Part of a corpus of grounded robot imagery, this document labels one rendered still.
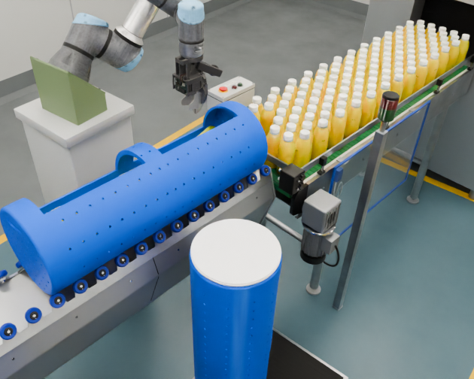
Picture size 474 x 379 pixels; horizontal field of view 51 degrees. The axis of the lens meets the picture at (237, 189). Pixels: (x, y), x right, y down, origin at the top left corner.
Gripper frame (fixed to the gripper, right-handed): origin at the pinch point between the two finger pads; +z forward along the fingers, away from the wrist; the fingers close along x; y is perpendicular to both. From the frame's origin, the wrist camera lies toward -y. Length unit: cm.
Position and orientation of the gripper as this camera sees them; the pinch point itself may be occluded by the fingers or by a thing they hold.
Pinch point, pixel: (197, 109)
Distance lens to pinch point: 168.8
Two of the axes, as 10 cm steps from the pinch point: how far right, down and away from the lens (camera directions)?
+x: 7.2, 4.6, -5.2
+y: -7.0, 4.3, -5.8
